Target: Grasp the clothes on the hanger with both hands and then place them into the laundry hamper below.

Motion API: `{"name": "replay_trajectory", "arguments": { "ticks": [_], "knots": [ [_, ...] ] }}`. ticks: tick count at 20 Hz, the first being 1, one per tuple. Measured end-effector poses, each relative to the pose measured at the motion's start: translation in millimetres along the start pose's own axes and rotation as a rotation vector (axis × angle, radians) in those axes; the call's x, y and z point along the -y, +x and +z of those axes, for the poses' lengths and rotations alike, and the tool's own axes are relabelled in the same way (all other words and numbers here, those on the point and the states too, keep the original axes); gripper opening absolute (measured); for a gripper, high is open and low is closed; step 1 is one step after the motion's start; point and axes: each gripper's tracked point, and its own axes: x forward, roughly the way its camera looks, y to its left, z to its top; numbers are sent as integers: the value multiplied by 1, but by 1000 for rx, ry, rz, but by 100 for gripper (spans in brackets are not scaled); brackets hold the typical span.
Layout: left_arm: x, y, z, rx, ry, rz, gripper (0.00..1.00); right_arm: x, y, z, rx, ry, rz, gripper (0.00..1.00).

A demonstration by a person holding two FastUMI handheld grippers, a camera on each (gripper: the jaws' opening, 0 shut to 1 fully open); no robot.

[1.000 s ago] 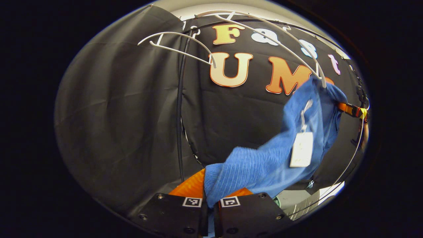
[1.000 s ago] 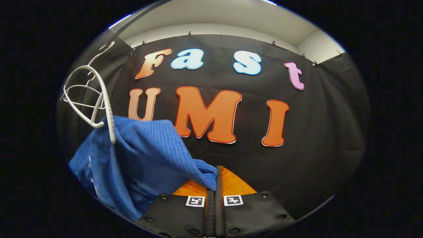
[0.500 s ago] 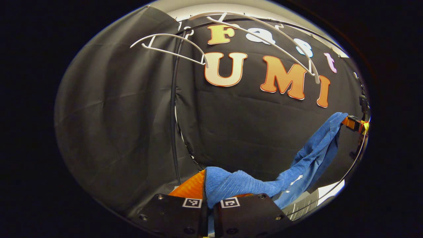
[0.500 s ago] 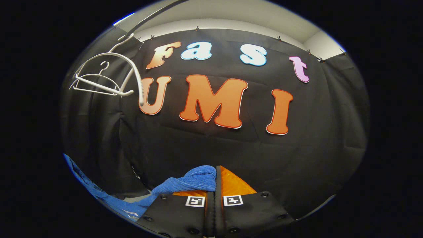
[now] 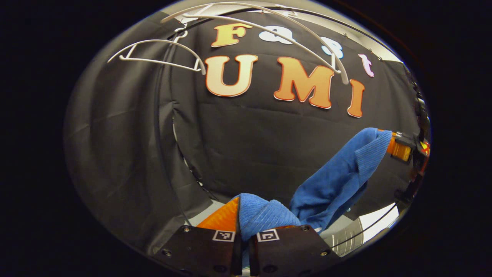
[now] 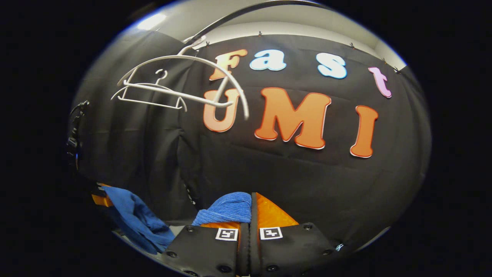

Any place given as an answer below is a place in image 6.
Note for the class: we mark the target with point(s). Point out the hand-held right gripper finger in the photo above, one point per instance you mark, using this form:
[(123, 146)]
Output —
[(254, 238), (245, 250)]

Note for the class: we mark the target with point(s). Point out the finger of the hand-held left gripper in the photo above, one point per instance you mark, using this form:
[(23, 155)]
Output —
[(100, 198)]

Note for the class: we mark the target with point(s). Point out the white plastic clothes hanger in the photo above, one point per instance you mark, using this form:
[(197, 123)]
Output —
[(180, 57), (150, 104)]

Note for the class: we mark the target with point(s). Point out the black metal clothes rack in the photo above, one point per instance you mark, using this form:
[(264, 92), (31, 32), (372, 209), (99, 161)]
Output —
[(226, 17)]

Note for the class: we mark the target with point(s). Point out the ceiling light panel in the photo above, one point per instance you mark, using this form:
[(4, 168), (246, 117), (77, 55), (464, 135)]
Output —
[(152, 21)]

